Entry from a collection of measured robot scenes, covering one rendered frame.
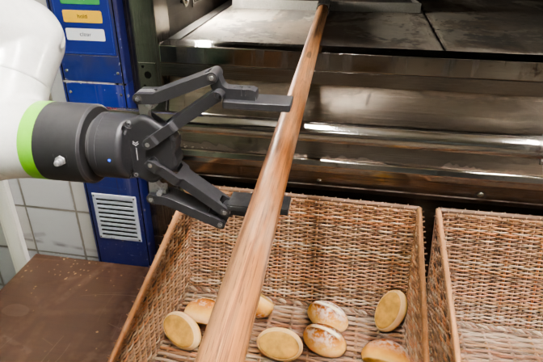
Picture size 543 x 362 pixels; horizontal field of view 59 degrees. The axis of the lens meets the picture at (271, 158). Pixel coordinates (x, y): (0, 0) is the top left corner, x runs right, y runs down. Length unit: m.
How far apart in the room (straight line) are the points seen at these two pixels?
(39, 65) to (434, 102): 0.77
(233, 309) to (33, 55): 0.43
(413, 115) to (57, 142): 0.75
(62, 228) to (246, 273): 1.15
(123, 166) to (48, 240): 1.00
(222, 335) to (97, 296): 1.03
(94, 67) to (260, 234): 0.82
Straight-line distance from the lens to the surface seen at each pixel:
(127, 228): 1.33
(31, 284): 1.43
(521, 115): 1.13
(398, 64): 1.03
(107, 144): 0.55
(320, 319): 1.15
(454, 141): 0.69
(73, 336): 1.25
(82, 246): 1.49
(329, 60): 1.03
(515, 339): 1.27
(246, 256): 0.37
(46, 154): 0.57
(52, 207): 1.45
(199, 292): 1.27
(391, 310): 1.16
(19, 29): 0.65
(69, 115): 0.57
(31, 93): 0.64
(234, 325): 0.33
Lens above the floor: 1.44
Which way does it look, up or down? 27 degrees down
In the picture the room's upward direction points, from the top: straight up
